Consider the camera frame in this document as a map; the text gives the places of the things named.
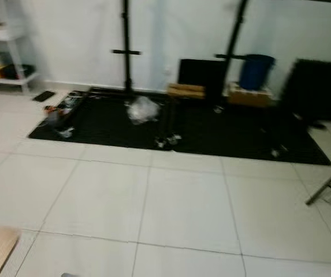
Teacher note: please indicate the crumpled clear plastic bag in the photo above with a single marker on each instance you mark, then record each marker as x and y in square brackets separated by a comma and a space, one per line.
[142, 109]

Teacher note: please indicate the light wooden box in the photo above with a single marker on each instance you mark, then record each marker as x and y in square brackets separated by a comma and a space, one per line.
[249, 97]

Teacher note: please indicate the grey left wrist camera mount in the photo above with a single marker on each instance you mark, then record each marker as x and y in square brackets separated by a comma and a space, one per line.
[69, 275]

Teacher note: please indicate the black storage tray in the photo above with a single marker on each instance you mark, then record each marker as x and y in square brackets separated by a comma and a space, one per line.
[19, 71]

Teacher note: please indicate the blue plastic bucket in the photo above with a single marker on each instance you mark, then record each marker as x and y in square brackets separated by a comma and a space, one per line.
[256, 72]

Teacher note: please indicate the small black flat device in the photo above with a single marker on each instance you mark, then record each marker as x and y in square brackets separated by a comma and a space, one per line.
[44, 96]

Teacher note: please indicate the pile of small parts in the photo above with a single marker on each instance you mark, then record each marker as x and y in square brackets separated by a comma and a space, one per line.
[61, 115]

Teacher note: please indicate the small wooden block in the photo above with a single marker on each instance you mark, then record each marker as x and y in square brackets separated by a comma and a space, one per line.
[186, 91]

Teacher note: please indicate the large black floor mat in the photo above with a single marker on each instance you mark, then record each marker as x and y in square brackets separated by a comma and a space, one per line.
[217, 133]

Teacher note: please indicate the large black foam panel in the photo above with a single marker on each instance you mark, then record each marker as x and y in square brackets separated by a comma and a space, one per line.
[318, 86]

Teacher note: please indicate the black flat panel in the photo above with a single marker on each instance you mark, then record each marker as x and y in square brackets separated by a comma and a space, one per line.
[200, 75]

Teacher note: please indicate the white shelf unit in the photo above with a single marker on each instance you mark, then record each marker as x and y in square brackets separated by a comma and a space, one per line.
[3, 34]

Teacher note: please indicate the grey metal chair leg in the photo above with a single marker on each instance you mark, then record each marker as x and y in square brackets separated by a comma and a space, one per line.
[330, 182]

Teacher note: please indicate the black stand pole with crossbar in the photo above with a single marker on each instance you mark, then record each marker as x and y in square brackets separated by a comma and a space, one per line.
[238, 29]
[126, 34]

